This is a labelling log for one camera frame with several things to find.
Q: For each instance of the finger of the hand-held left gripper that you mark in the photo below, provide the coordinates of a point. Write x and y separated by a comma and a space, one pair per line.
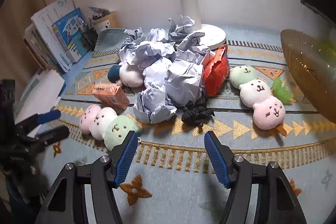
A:
56, 133
48, 116

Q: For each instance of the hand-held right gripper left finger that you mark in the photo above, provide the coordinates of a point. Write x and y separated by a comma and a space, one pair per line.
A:
126, 158

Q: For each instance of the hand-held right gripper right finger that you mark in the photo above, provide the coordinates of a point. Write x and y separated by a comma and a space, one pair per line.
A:
215, 158

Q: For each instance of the tricolour dango plush with stick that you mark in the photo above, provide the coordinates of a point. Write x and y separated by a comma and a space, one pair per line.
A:
256, 90

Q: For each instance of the blue and white plush toy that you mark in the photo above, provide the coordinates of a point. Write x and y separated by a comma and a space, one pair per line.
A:
131, 77

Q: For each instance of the red snack packet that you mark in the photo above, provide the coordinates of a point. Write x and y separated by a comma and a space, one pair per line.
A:
216, 71

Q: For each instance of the pile of papers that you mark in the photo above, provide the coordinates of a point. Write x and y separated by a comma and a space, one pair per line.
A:
181, 77

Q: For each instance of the green leaf toy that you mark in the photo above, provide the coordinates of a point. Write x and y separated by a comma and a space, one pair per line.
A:
282, 91

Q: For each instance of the amber ribbed glass bowl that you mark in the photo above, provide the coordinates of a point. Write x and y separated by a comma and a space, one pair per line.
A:
309, 74

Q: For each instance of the white paper sheets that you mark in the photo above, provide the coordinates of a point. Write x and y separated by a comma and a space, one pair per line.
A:
44, 92

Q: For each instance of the black hair scrunchie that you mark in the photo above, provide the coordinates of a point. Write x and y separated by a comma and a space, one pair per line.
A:
195, 115

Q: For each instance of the orange juice carton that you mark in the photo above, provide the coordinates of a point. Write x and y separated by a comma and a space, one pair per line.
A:
110, 95

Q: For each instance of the stack of books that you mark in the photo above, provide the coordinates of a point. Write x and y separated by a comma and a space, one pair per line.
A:
57, 35

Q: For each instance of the tan cardboard pen holder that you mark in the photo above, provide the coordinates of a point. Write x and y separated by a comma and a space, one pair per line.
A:
106, 22

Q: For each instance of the white desk lamp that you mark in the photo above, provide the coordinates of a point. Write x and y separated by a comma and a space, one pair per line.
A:
189, 8

